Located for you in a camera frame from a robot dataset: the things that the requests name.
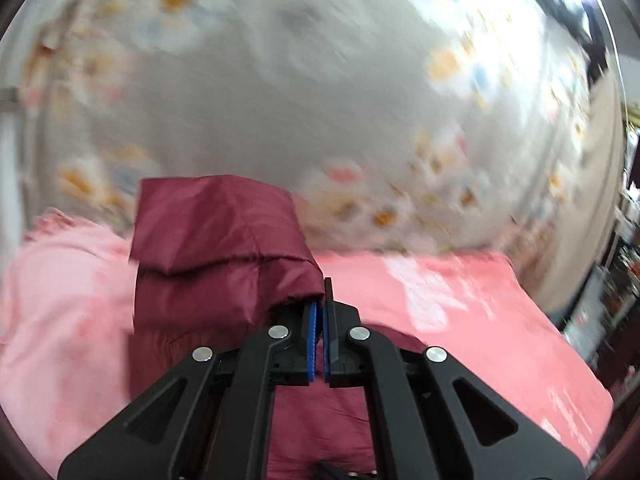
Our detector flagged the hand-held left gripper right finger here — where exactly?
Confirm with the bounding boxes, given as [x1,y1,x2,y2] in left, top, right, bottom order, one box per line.
[322,277,586,480]

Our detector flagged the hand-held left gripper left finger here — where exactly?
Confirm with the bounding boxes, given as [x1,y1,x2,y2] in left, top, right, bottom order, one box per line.
[57,301,321,480]

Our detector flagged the maroon puffer jacket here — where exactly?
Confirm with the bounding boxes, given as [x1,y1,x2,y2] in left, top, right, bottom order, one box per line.
[127,175,431,480]

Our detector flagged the pink printed blanket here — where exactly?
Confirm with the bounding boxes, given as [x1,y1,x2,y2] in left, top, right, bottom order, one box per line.
[0,210,615,480]

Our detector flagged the grey floral hanging sheet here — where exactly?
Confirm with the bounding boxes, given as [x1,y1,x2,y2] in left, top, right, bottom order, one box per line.
[0,0,596,258]

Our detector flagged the cluttered shelf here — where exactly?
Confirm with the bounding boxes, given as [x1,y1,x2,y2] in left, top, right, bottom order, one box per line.
[562,125,640,401]

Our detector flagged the beige curtain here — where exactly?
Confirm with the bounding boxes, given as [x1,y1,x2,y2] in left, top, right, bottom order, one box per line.
[520,72,628,313]

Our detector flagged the white satin curtain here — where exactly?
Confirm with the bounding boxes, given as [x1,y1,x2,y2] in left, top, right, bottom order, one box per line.
[0,105,26,256]

